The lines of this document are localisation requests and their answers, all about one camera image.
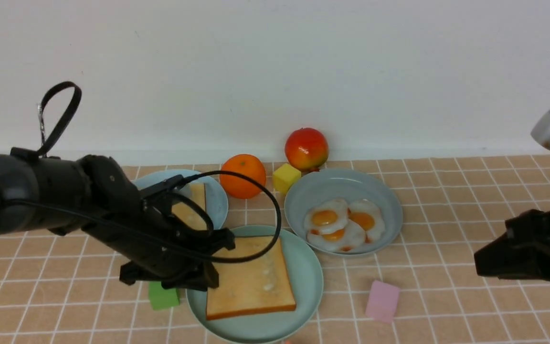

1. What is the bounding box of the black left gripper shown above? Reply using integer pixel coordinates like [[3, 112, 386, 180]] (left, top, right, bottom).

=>
[[78, 155, 236, 291]]

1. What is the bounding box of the pink cube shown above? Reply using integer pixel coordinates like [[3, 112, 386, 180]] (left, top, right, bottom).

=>
[[365, 280, 400, 323]]

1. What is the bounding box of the orange fruit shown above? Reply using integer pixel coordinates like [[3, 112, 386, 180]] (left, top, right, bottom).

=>
[[219, 154, 267, 200]]

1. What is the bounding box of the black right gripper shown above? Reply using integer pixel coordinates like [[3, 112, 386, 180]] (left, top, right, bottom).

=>
[[474, 209, 550, 282]]

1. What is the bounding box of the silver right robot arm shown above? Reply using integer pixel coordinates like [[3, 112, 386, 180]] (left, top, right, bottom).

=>
[[474, 110, 550, 282]]

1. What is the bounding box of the red yellow apple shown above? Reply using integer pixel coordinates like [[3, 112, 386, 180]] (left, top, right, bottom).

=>
[[285, 127, 329, 172]]

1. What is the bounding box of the green plate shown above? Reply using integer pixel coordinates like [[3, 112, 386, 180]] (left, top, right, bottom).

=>
[[186, 230, 324, 344]]

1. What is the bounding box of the green cube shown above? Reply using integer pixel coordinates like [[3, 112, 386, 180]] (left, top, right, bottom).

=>
[[148, 281, 180, 311]]

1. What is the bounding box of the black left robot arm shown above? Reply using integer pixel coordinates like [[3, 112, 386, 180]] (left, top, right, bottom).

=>
[[0, 155, 235, 291]]

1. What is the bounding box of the yellow cube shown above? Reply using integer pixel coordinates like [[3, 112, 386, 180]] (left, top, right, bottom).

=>
[[272, 163, 303, 194]]

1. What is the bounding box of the fried egg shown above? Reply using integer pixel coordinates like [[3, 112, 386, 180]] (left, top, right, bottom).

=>
[[303, 198, 349, 235], [349, 199, 386, 243], [306, 221, 367, 253]]

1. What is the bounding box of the toast slice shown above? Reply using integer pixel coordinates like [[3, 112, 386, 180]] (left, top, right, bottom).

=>
[[171, 183, 207, 231], [205, 239, 296, 321]]

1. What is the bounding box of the grey-blue plate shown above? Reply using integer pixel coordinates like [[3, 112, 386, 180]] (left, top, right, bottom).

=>
[[284, 169, 403, 257]]

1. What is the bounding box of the light blue plate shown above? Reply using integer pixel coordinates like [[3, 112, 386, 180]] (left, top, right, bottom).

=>
[[133, 169, 229, 229]]

